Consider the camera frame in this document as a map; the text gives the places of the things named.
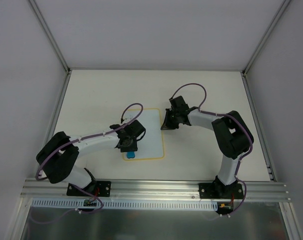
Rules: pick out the blue foam whiteboard eraser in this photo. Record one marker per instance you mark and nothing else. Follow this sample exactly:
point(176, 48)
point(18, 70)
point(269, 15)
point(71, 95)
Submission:
point(130, 155)

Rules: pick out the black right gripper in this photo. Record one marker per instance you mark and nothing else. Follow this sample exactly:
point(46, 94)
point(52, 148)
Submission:
point(170, 120)

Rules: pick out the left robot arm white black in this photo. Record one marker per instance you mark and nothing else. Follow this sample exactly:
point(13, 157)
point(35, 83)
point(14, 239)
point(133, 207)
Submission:
point(58, 157)

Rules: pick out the white slotted cable duct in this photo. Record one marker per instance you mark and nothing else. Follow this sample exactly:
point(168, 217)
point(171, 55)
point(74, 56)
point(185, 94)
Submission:
point(122, 204)

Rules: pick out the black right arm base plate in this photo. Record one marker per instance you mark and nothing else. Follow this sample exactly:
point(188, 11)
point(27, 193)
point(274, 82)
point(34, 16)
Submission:
point(218, 191)

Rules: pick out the left aluminium frame post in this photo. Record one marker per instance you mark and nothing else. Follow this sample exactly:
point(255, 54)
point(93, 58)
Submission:
point(48, 33)

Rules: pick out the yellow framed small whiteboard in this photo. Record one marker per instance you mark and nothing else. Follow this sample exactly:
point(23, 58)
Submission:
point(151, 147)

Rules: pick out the aluminium frame post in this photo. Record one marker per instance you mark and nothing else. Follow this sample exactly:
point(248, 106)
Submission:
point(48, 33)
point(266, 35)

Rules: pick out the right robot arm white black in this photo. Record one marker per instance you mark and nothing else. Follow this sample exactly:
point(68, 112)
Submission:
point(233, 137)

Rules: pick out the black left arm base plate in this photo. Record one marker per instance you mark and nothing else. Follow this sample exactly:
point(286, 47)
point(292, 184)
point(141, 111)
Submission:
point(101, 188)

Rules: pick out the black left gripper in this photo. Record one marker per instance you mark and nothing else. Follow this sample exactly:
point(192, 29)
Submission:
point(129, 147)

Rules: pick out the aluminium mounting rail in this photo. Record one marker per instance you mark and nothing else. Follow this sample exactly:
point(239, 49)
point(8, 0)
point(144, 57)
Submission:
point(257, 191)

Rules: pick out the right aluminium frame post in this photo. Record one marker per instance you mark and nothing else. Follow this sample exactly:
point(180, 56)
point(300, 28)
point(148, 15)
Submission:
point(266, 35)

